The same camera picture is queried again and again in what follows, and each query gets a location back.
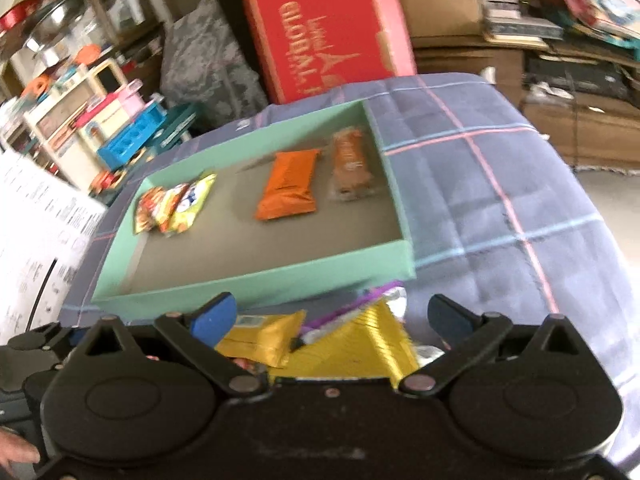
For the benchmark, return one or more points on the colourful picture books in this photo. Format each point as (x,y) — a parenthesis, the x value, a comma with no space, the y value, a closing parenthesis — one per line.
(600,0)

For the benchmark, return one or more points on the cream toy kitchen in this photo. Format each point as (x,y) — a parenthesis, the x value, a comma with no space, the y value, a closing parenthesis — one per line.
(55,115)

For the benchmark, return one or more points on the pink toy set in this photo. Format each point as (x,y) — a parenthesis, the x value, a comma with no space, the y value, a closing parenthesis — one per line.
(112,107)

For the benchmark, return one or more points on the white printed sheet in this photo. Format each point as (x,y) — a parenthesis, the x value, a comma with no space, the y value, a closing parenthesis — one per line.
(35,235)

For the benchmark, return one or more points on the yellow mango snack packet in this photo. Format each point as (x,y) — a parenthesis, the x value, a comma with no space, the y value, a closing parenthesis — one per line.
(265,335)

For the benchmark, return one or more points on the stack of thin books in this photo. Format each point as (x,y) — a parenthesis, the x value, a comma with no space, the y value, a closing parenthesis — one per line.
(520,20)

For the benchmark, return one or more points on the red cardboard box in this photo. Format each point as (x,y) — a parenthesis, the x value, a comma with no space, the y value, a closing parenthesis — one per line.
(325,20)

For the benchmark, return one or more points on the orange snack packet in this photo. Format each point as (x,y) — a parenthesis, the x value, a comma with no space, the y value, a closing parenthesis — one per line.
(287,185)

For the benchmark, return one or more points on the black flat device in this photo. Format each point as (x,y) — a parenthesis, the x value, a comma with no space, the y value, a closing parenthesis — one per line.
(575,77)

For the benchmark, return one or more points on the red orange chips packet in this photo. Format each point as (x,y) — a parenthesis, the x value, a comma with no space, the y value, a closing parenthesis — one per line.
(150,207)

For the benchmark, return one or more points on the metal bowl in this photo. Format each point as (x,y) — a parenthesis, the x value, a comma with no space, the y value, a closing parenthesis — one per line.
(57,25)

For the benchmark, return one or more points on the wooden shelf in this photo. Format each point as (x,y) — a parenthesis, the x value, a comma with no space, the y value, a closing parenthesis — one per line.
(125,5)

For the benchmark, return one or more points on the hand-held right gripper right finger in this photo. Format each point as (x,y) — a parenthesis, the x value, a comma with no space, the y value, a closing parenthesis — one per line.
(447,316)

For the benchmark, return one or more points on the green shallow tray box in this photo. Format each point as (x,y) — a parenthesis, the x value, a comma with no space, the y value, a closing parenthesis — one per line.
(250,290)

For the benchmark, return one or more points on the brown cardboard box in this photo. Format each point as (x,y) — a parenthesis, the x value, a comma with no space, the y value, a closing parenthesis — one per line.
(435,5)

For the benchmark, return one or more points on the purple silver snack packet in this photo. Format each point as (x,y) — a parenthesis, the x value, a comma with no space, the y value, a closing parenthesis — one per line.
(392,302)

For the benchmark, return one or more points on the red ribbon spool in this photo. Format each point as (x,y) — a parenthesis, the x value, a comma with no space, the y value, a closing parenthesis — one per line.
(17,15)

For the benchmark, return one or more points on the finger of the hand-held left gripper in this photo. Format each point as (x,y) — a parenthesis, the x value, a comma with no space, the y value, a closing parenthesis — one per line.
(42,338)

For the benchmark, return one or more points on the yellow green snack packet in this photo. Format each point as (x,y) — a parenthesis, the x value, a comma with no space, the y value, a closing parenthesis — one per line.
(192,207)

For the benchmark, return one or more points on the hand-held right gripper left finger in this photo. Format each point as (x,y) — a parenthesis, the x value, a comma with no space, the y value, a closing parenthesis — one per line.
(212,317)

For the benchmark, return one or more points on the clear wrapped cake packet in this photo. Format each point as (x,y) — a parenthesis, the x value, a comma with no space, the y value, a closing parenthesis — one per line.
(352,160)

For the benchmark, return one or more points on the blue plastic toy rack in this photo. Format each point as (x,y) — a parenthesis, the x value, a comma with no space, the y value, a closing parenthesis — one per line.
(130,140)

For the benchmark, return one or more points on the lace covered cushion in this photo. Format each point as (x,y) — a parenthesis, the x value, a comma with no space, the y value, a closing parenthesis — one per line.
(210,60)

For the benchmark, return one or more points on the gold foil snack packet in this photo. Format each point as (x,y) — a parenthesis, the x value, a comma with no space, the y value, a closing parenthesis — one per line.
(360,345)

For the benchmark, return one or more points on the teal toy box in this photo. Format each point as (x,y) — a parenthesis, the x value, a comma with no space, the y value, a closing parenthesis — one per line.
(177,122)

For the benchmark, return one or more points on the person's left hand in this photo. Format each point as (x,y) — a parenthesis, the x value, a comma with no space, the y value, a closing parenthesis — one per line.
(15,447)

